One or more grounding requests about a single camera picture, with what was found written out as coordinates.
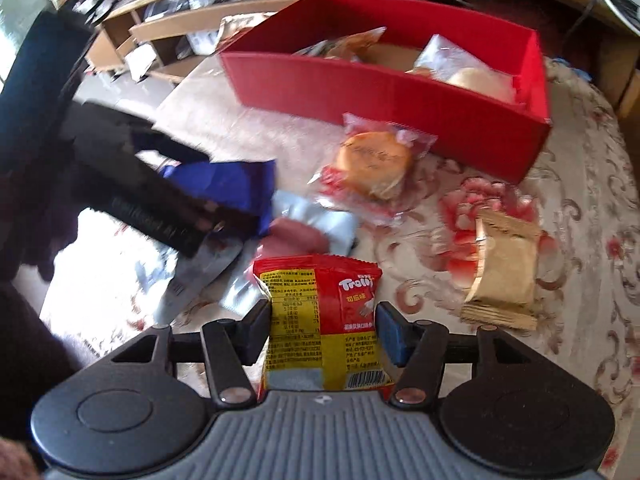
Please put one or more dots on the silver foil packet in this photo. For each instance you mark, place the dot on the silver foil packet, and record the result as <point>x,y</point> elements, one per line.
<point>200,270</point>

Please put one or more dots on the floral table cloth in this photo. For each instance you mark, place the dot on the floral table cloth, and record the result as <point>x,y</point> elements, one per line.
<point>575,240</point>

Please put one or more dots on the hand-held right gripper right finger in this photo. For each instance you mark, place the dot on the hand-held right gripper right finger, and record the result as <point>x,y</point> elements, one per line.
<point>392,332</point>

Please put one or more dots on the red cardboard box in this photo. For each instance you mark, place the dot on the red cardboard box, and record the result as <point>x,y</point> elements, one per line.
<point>390,105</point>

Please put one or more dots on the grey packet with pink print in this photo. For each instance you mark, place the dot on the grey packet with pink print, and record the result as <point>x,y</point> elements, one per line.
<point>310,230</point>

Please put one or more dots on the blue snack packet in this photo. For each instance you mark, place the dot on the blue snack packet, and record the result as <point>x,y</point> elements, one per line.
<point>235,185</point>

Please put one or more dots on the glossy printed bag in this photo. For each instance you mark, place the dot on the glossy printed bag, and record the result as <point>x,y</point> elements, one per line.
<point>240,27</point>

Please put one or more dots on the clear packet with yellow cake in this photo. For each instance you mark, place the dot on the clear packet with yellow cake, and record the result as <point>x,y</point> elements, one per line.
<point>475,72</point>

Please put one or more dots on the clear packet with brown bun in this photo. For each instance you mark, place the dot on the clear packet with brown bun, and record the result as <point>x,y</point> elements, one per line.
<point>372,160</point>

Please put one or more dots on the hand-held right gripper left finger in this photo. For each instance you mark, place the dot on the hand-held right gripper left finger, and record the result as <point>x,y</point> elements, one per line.
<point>256,332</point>

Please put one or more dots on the gold foil snack packet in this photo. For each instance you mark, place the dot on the gold foil snack packet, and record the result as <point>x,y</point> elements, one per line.
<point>505,270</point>

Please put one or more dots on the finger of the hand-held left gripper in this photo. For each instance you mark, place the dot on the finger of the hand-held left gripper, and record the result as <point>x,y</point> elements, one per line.
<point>172,145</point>
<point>227,217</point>

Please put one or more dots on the red yellow candy packet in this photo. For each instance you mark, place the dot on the red yellow candy packet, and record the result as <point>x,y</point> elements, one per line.
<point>320,320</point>

